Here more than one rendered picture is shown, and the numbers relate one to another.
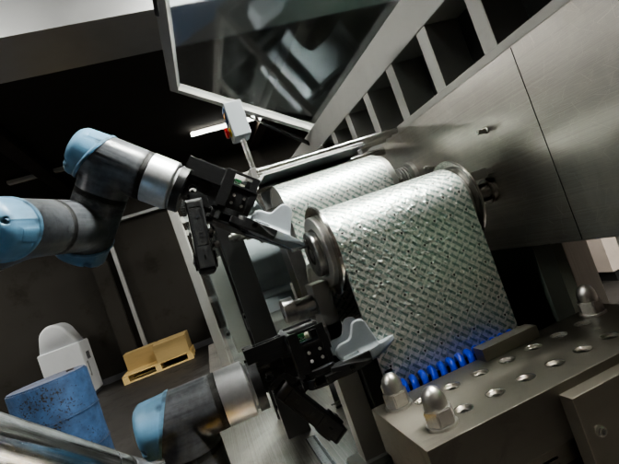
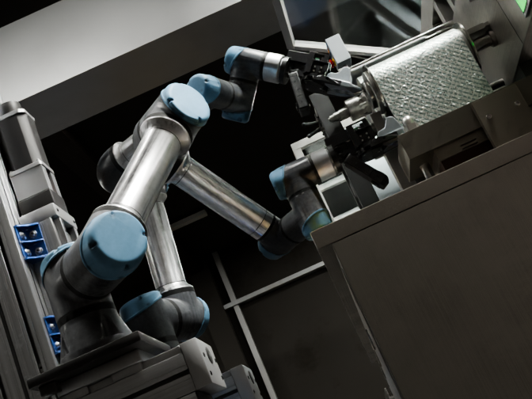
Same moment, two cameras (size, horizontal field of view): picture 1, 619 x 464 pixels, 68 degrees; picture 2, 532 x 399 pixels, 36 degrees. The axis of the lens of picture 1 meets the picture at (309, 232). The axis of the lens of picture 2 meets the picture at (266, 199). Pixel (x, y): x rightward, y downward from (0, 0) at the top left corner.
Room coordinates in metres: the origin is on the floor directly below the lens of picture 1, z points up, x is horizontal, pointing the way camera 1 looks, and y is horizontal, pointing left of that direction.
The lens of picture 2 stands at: (-1.19, -0.20, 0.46)
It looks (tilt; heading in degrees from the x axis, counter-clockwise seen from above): 19 degrees up; 16
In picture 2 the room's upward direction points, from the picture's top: 24 degrees counter-clockwise
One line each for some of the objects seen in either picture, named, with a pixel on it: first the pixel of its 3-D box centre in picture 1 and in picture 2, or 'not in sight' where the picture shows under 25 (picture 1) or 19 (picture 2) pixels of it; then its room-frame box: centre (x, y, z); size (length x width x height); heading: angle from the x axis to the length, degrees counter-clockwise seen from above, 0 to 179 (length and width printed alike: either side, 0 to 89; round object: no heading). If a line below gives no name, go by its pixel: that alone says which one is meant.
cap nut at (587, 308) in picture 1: (588, 298); not in sight; (0.68, -0.35, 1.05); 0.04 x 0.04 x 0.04
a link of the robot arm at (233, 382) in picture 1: (238, 391); (324, 164); (0.63, 0.16, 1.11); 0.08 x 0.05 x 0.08; 14
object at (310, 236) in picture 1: (317, 253); (370, 94); (0.73, 0.00, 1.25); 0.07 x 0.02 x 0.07; 14
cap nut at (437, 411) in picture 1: (435, 405); (409, 125); (0.51, -0.07, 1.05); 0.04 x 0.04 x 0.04
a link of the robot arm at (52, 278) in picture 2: not in sight; (77, 282); (0.16, 0.62, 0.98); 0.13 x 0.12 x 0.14; 61
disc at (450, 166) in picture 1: (456, 203); (466, 50); (0.79, -0.26, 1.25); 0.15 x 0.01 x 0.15; 14
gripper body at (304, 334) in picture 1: (291, 363); (353, 146); (0.64, 0.09, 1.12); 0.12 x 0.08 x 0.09; 104
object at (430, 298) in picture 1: (437, 306); (445, 107); (0.70, -0.14, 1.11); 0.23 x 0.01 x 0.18; 104
